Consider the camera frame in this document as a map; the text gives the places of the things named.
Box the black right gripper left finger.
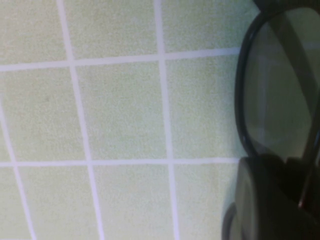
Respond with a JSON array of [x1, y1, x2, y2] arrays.
[[234, 154, 320, 240]]

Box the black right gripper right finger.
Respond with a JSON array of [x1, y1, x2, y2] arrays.
[[286, 149, 320, 221]]

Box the black frame glasses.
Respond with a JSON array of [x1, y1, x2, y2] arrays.
[[221, 0, 320, 240]]

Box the green white grid tablecloth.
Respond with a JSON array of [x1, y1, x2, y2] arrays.
[[0, 0, 320, 240]]

